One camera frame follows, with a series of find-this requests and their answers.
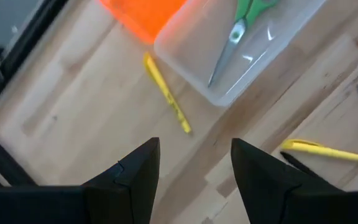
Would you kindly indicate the yellow pen with clip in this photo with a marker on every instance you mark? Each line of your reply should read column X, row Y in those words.
column 166, row 93

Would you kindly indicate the dark grey capped pen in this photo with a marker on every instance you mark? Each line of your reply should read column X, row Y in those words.
column 300, row 165

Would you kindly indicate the clear plastic supply box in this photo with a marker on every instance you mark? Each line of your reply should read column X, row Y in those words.
column 197, row 56

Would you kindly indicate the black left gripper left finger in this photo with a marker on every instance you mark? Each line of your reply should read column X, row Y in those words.
column 129, row 193

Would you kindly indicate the black aluminium table frame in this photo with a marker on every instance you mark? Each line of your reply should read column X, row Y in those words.
column 17, row 57

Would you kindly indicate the orange plastic box lid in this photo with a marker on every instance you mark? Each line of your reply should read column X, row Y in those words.
column 141, row 15

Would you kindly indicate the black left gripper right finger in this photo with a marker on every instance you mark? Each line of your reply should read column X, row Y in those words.
column 266, row 193

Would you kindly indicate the thick yellow highlighter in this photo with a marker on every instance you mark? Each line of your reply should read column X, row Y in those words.
column 328, row 151

